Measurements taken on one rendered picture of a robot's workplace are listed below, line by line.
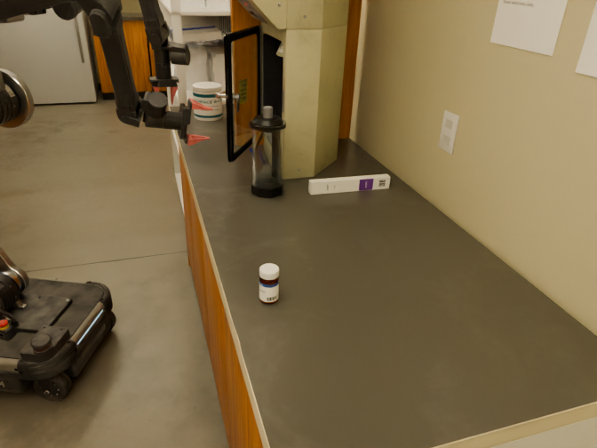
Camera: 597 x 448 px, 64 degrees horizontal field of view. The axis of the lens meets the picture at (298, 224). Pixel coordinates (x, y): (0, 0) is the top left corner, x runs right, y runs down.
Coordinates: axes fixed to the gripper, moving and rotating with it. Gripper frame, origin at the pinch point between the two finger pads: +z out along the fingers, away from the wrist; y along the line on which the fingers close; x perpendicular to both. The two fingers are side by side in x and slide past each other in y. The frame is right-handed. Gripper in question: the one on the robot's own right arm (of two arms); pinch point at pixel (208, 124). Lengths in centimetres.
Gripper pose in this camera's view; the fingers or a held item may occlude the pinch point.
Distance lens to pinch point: 162.6
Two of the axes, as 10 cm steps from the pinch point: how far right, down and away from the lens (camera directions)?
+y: 1.9, -8.9, -4.2
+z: 9.2, 0.1, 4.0
